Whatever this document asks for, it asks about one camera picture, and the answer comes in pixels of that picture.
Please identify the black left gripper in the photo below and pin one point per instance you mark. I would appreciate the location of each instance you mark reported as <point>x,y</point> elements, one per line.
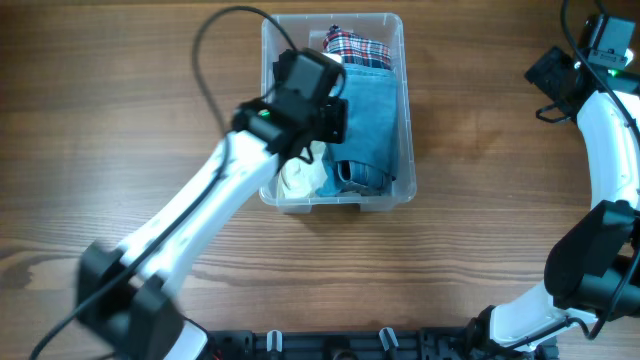
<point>339,129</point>

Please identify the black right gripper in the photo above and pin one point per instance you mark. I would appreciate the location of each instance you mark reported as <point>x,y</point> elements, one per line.
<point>547,68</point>

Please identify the blue denim jeans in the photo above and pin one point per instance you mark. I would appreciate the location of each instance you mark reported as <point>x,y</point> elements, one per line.
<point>366,162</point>

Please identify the plaid flannel shirt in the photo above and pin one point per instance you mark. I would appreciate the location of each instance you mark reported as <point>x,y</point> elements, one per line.
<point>355,49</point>

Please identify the black garment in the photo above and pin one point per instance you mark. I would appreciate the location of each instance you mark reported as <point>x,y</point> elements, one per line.
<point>282,66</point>

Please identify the cream white garment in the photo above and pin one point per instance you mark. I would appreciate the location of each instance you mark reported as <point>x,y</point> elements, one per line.
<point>298,179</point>

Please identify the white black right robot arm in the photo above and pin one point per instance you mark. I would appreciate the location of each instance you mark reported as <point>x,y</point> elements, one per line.
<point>587,281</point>

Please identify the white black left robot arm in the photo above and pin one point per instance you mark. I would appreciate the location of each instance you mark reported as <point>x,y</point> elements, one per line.
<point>126,296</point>

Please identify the clear plastic storage bin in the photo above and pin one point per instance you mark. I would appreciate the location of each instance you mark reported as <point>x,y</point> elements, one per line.
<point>308,30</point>

